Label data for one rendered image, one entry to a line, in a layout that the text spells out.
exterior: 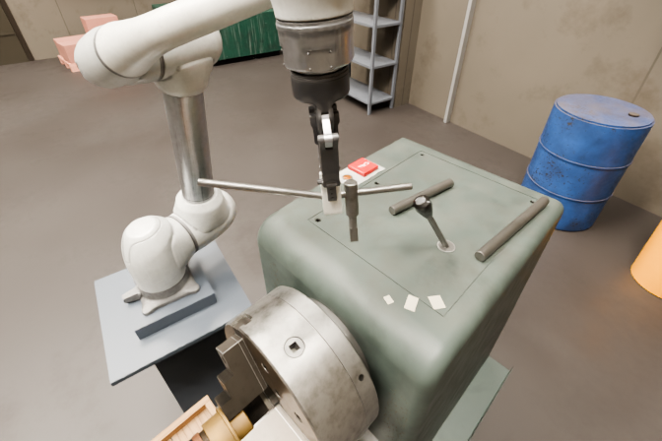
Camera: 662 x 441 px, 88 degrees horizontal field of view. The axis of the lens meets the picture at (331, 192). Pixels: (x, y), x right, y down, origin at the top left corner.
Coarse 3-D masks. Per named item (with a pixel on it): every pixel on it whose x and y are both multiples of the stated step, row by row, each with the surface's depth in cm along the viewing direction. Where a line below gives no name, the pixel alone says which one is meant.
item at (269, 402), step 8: (264, 392) 67; (272, 392) 68; (256, 400) 66; (264, 400) 66; (272, 400) 67; (248, 408) 65; (256, 408) 65; (264, 408) 65; (248, 416) 64; (256, 416) 64
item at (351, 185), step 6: (348, 180) 55; (354, 180) 55; (348, 186) 54; (354, 186) 54; (348, 192) 55; (354, 192) 55; (348, 198) 55; (354, 198) 55; (348, 204) 56; (354, 204) 56; (348, 210) 57; (354, 210) 56; (348, 216) 57; (354, 216) 57; (354, 222) 58; (354, 228) 59; (354, 234) 59; (354, 240) 60
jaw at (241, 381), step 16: (240, 320) 64; (240, 336) 61; (224, 352) 58; (240, 352) 60; (240, 368) 59; (256, 368) 61; (224, 384) 58; (240, 384) 59; (256, 384) 61; (224, 400) 58; (240, 400) 59
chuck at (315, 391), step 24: (264, 312) 62; (288, 312) 61; (264, 336) 57; (288, 336) 57; (312, 336) 57; (264, 360) 55; (288, 360) 54; (312, 360) 55; (336, 360) 56; (288, 384) 52; (312, 384) 53; (336, 384) 55; (288, 408) 57; (312, 408) 52; (336, 408) 54; (360, 408) 57; (312, 432) 52; (336, 432) 53; (360, 432) 58
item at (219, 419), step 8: (216, 416) 58; (224, 416) 57; (240, 416) 59; (208, 424) 57; (216, 424) 57; (224, 424) 57; (232, 424) 58; (240, 424) 58; (248, 424) 58; (200, 432) 57; (208, 432) 56; (216, 432) 56; (224, 432) 56; (232, 432) 56; (240, 432) 57; (248, 432) 58; (192, 440) 56; (200, 440) 55; (208, 440) 55; (216, 440) 55; (224, 440) 55; (232, 440) 56; (240, 440) 57
